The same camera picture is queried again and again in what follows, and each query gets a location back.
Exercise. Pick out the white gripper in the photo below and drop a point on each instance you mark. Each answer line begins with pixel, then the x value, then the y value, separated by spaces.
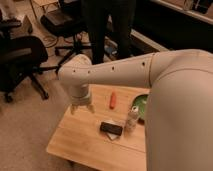
pixel 81 101

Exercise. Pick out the green ceramic bowl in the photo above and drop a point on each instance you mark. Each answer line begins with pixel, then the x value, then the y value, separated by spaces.
pixel 141 101

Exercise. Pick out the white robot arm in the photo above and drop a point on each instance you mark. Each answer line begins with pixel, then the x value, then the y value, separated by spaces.
pixel 179 110

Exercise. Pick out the dark rectangular box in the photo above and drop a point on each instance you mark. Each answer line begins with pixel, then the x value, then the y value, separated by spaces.
pixel 111 128

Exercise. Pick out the orange carrot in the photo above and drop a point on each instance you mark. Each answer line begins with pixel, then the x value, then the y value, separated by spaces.
pixel 112 103

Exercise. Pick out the wooden table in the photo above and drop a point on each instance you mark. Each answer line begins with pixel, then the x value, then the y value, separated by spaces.
pixel 78 138

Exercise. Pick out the clear plastic bottle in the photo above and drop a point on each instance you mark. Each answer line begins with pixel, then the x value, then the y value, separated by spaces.
pixel 132 119

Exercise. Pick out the black office chair left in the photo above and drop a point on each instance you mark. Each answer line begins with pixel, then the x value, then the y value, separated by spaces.
pixel 20 58

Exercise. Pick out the black office chair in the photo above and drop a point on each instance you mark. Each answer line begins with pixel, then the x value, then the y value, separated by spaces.
pixel 66 21
pixel 20 58

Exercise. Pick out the black office chair back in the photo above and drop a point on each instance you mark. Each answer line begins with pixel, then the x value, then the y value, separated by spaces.
pixel 66 21

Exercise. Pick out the person in dark trousers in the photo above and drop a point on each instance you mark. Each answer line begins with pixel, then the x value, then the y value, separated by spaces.
pixel 96 14

